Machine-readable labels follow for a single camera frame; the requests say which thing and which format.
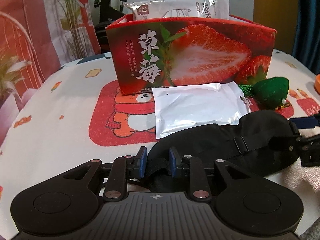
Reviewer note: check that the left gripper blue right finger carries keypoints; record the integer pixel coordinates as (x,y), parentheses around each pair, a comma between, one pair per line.
(189,173)

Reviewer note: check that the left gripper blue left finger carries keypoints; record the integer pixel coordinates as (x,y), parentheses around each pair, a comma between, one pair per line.
(120,172)

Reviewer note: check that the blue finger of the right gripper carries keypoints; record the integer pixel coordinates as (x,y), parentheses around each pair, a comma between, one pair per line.
(308,122)

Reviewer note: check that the black sleep eye mask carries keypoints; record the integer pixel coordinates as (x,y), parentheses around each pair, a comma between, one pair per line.
(262,143)

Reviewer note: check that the white plastic pouch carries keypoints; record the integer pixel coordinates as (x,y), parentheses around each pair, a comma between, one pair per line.
(183,107)

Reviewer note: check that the white face mask pack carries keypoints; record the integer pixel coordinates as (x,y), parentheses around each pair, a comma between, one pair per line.
(149,9)

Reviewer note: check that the orange translucent plastic item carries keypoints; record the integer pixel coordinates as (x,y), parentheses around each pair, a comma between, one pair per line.
(317,83)

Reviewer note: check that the green plush strawberry leaf toy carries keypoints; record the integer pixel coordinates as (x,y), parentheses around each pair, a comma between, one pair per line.
(269,93)

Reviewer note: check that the blue curtain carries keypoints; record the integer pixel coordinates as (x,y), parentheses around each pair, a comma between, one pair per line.
(306,45)

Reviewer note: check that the red strawberry cardboard box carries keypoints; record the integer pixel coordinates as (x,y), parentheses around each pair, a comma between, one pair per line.
(179,51)

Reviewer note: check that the black exercise bike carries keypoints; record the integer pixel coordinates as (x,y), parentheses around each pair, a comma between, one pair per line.
(107,16)

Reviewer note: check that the wooden door frame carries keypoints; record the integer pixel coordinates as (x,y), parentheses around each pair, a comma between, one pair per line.
(280,15)

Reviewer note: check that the red wire chair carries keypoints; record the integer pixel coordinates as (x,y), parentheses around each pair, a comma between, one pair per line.
(15,41)

